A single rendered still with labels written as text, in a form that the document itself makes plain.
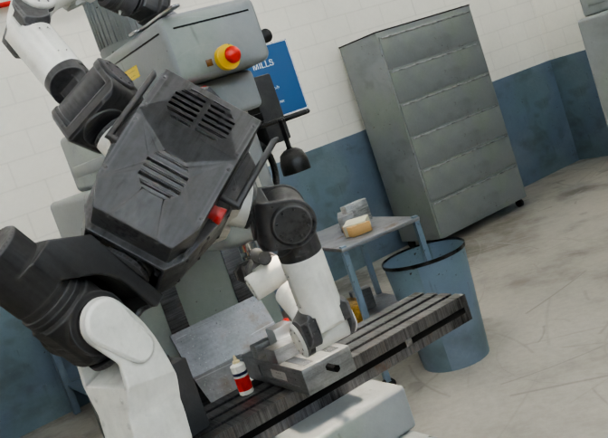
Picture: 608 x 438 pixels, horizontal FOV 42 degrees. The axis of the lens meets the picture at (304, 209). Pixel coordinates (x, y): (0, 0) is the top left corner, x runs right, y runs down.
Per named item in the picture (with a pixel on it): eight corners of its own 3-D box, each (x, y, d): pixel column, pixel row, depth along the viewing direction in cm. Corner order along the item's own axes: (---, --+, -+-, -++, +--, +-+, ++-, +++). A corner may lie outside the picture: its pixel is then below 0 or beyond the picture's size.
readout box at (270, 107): (295, 137, 245) (273, 71, 243) (271, 145, 241) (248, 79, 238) (263, 145, 262) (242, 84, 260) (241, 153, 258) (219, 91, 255)
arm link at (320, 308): (370, 339, 165) (337, 244, 159) (317, 369, 161) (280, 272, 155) (346, 324, 176) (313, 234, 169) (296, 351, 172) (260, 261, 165)
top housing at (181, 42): (274, 57, 194) (252, -8, 192) (181, 84, 181) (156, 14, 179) (195, 94, 234) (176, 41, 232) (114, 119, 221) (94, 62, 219)
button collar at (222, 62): (243, 65, 187) (235, 41, 187) (223, 71, 184) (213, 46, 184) (240, 67, 189) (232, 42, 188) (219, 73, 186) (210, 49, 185)
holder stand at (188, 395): (211, 425, 198) (184, 351, 196) (139, 472, 184) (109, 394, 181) (185, 422, 207) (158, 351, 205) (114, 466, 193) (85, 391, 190)
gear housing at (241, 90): (266, 104, 203) (253, 66, 202) (184, 131, 191) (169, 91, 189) (210, 125, 232) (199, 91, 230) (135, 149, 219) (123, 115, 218)
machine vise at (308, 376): (357, 369, 202) (344, 330, 201) (309, 396, 195) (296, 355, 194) (291, 355, 233) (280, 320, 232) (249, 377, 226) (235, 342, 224)
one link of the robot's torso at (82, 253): (-19, 277, 120) (46, 189, 129) (-51, 283, 129) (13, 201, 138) (116, 376, 133) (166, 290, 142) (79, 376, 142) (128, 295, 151)
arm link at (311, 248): (327, 255, 154) (305, 192, 151) (285, 272, 154) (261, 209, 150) (317, 239, 166) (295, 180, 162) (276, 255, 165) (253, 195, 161)
